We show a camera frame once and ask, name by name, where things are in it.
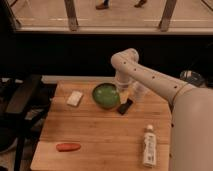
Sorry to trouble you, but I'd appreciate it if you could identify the green ceramic bowl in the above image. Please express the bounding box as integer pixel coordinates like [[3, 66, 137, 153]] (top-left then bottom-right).
[[92, 83, 120, 109]]

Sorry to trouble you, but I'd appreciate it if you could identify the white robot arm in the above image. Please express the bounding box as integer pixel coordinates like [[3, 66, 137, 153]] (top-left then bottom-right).
[[111, 48, 213, 171]]

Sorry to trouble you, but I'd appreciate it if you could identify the black rectangular block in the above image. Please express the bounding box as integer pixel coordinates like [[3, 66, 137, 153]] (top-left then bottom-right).
[[117, 99, 133, 115]]

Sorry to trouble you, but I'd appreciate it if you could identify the clear plastic cup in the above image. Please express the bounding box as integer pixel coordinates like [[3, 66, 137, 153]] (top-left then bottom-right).
[[133, 82, 148, 101]]

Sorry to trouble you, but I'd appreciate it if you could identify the wooden cutting board table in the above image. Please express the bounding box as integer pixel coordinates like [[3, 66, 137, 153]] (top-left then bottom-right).
[[31, 81, 170, 171]]

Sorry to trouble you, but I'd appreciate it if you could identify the white sponge block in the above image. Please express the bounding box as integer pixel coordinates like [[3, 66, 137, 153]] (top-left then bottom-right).
[[67, 91, 83, 107]]

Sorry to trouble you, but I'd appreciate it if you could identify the white squeeze bottle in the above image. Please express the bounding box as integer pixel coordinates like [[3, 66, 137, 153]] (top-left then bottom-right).
[[143, 125, 157, 167]]

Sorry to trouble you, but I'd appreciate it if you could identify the round metal dish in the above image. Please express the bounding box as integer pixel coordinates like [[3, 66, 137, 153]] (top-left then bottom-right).
[[180, 70, 205, 87]]

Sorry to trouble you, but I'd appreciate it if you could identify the orange carrot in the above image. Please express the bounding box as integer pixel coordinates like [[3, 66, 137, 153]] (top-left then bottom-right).
[[56, 143, 81, 152]]

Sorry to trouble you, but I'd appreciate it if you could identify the black office chair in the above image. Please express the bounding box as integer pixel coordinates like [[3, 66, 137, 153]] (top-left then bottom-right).
[[0, 75, 56, 171]]

